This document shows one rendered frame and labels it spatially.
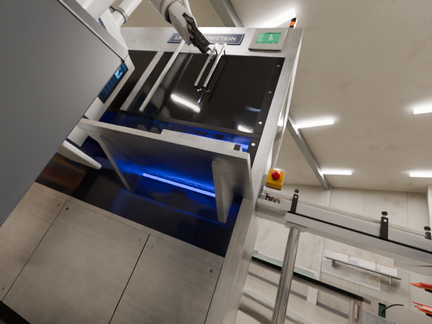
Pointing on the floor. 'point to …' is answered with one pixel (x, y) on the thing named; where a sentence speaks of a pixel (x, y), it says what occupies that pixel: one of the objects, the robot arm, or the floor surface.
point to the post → (229, 276)
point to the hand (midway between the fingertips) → (202, 44)
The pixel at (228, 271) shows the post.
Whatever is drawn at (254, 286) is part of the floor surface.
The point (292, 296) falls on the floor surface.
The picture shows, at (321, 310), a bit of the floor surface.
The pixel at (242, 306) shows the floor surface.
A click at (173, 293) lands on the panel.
